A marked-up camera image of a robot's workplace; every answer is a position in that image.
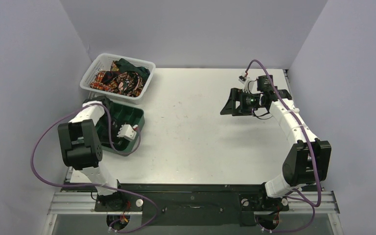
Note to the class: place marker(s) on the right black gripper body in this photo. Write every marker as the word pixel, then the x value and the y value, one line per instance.
pixel 237 102

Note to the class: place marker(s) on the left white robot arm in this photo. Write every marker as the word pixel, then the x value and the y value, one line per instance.
pixel 82 150

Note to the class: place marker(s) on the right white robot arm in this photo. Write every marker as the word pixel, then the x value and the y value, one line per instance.
pixel 307 161

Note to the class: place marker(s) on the red patterned ties pile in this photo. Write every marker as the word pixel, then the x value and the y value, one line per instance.
pixel 128 83

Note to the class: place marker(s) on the green compartment tray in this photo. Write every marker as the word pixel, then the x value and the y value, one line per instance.
pixel 107 130

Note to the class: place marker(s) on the dark green tie in basket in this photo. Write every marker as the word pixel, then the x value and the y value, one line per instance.
pixel 123 65

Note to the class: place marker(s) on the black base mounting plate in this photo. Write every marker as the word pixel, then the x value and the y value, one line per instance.
pixel 180 205

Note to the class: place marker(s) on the white plastic basket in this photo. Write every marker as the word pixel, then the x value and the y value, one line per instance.
pixel 104 62

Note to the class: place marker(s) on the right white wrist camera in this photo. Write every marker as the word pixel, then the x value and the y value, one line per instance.
pixel 247 82

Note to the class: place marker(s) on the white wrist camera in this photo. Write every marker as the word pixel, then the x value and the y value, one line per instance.
pixel 247 82
pixel 128 132

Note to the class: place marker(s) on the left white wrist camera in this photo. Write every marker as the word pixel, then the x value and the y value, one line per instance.
pixel 128 132

